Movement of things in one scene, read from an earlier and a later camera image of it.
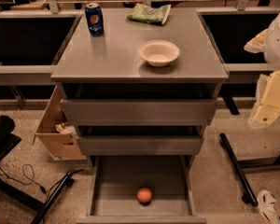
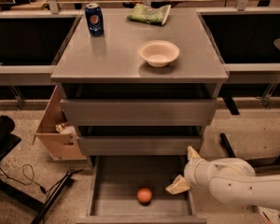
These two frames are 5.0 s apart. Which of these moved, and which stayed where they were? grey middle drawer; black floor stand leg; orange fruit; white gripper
Moved: white gripper
Stayed: black floor stand leg; orange fruit; grey middle drawer
